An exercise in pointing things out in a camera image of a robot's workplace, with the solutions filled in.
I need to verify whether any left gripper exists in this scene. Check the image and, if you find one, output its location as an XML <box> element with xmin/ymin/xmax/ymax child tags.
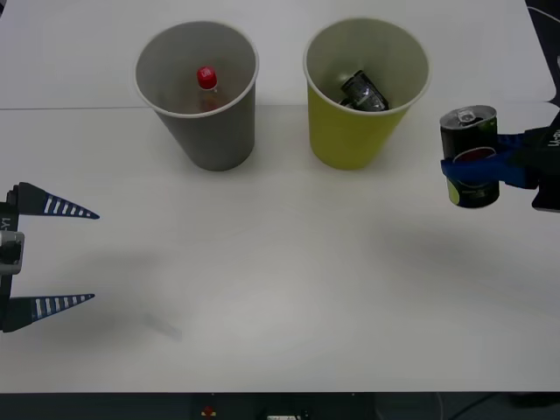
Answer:
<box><xmin>0</xmin><ymin>181</ymin><xmax>101</xmax><ymax>334</ymax></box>

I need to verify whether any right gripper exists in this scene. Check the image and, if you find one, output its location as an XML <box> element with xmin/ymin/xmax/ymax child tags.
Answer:
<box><xmin>439</xmin><ymin>123</ymin><xmax>560</xmax><ymax>214</ymax></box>

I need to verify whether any black can with red print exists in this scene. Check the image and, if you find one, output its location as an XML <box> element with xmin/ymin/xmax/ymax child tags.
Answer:
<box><xmin>438</xmin><ymin>104</ymin><xmax>501</xmax><ymax>210</ymax></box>

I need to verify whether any black crumpled can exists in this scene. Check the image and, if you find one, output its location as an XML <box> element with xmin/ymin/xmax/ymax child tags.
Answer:
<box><xmin>338</xmin><ymin>69</ymin><xmax>391</xmax><ymax>111</ymax></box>

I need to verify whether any yellow-green plastic bin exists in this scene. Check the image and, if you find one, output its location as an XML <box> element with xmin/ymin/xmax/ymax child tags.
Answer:
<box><xmin>303</xmin><ymin>17</ymin><xmax>431</xmax><ymax>172</ymax></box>

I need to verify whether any grey plastic bin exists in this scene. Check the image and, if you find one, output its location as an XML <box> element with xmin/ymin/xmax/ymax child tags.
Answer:
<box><xmin>133</xmin><ymin>20</ymin><xmax>260</xmax><ymax>172</ymax></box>

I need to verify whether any red-capped plastic bottle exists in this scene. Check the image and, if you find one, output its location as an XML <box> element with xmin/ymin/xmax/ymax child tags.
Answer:
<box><xmin>195</xmin><ymin>66</ymin><xmax>221</xmax><ymax>113</ymax></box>

